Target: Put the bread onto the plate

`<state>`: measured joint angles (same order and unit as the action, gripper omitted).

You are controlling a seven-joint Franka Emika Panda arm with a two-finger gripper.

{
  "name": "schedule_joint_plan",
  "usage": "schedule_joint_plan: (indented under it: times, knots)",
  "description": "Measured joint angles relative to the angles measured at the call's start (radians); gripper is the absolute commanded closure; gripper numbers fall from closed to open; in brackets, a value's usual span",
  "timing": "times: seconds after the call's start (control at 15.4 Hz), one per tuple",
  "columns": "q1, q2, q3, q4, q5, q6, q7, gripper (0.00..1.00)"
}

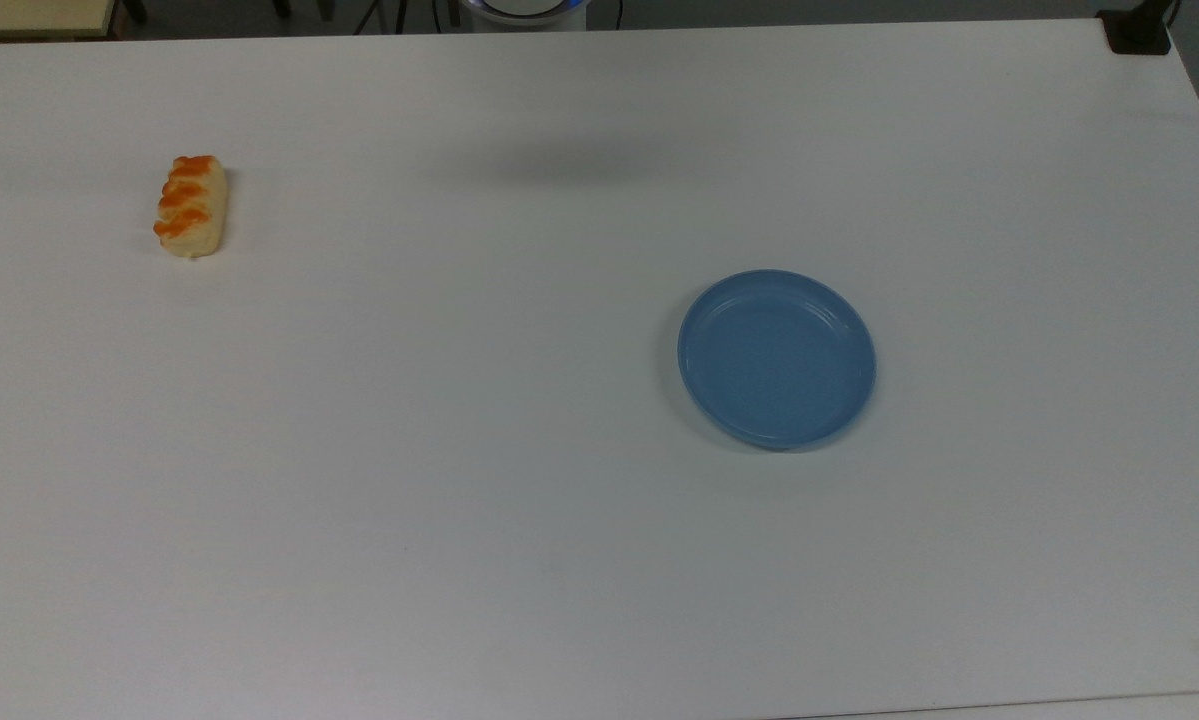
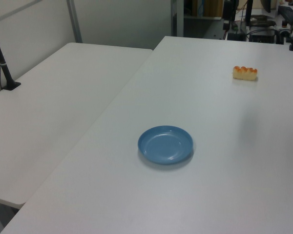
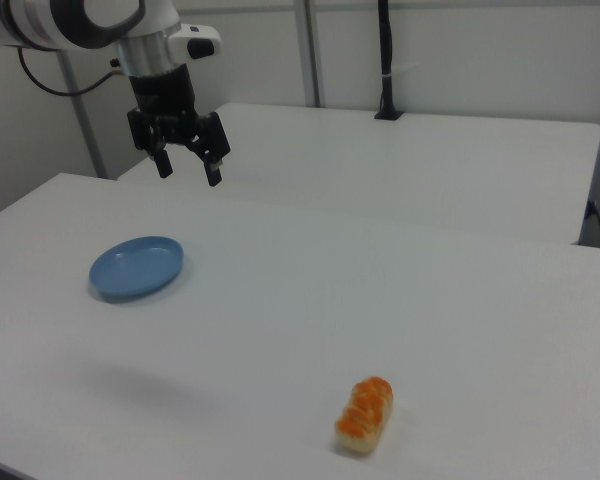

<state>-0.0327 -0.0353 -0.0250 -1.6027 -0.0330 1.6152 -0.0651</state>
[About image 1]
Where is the blue round plate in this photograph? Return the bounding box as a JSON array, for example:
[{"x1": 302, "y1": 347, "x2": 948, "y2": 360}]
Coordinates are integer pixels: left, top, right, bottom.
[{"x1": 676, "y1": 268, "x2": 878, "y2": 452}]

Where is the light wooden table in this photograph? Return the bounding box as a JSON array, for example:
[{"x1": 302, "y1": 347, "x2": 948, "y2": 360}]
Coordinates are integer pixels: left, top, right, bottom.
[{"x1": 0, "y1": 0, "x2": 121, "y2": 42}]

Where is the orange-topped bread roll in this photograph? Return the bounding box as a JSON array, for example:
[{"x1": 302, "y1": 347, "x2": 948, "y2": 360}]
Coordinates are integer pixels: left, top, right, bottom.
[{"x1": 152, "y1": 154, "x2": 229, "y2": 260}]

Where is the black table clamp mount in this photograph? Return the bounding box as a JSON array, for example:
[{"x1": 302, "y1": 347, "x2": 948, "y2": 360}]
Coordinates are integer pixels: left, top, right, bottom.
[{"x1": 1097, "y1": 0, "x2": 1182, "y2": 57}]

